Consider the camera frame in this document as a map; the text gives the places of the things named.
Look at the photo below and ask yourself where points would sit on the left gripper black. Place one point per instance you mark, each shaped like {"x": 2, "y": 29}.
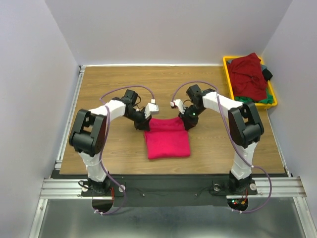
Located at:
{"x": 143, "y": 125}

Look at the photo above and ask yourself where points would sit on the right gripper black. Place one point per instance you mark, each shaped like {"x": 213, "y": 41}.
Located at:
{"x": 188, "y": 123}

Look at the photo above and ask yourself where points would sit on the pink t shirt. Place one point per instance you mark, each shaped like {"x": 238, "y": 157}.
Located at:
{"x": 167, "y": 138}

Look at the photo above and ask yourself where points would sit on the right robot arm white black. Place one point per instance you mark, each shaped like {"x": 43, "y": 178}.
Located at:
{"x": 242, "y": 123}

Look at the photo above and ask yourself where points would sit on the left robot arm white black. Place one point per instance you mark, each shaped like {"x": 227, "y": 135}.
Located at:
{"x": 91, "y": 128}

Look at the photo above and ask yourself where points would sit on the dark red t shirt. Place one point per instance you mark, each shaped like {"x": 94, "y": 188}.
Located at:
{"x": 246, "y": 77}

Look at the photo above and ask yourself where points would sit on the green t shirt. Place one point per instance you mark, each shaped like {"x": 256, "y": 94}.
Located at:
{"x": 267, "y": 99}

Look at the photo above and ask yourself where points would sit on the black garment in bin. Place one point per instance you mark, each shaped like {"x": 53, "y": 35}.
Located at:
{"x": 266, "y": 73}

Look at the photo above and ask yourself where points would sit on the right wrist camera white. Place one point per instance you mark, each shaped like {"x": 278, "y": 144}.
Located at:
{"x": 178, "y": 104}

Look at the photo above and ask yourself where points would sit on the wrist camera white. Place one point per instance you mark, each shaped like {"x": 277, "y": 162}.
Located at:
{"x": 178, "y": 104}
{"x": 151, "y": 109}

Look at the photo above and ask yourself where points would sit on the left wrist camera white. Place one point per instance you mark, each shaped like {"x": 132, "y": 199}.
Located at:
{"x": 151, "y": 109}

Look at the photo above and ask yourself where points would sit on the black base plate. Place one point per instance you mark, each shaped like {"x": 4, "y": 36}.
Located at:
{"x": 168, "y": 191}

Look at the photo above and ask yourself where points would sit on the aluminium frame rail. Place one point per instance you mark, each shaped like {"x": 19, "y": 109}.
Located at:
{"x": 70, "y": 189}

